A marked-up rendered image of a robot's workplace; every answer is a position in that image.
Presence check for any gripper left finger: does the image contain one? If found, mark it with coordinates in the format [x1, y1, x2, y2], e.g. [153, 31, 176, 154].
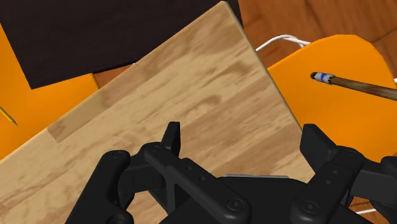
[64, 121, 253, 224]

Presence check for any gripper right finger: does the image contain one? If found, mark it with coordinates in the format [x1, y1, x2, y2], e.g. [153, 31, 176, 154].
[289, 123, 397, 224]

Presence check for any orange chair with white legs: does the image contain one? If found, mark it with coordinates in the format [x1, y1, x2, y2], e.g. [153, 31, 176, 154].
[255, 34, 397, 216]
[0, 24, 101, 162]

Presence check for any light wooden table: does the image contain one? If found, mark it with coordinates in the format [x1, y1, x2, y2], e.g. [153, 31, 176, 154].
[0, 0, 316, 224]

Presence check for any brown pencil with blue band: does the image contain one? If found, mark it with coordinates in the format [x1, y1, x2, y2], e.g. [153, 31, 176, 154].
[310, 71, 397, 102]

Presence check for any yellow pencil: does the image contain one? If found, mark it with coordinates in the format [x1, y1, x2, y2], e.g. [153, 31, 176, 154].
[0, 106, 18, 127]

